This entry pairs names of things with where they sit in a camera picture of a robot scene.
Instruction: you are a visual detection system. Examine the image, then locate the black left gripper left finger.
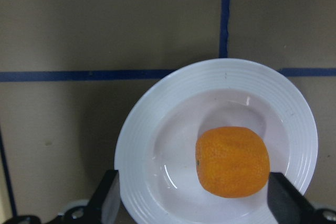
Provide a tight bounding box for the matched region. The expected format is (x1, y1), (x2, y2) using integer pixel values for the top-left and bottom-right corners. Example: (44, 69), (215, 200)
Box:
(86, 170), (120, 223)

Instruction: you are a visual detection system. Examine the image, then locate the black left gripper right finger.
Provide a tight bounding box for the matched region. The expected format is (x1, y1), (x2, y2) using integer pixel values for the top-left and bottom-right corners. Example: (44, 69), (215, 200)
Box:
(267, 172), (315, 224)

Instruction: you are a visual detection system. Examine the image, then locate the orange fruit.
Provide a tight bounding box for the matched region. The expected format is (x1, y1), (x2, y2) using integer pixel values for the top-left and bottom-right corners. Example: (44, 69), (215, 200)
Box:
(195, 126), (270, 198)

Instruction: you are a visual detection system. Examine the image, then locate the white round plate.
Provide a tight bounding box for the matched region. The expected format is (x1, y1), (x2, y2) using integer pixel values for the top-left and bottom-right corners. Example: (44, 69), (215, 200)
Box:
(114, 59), (318, 223)

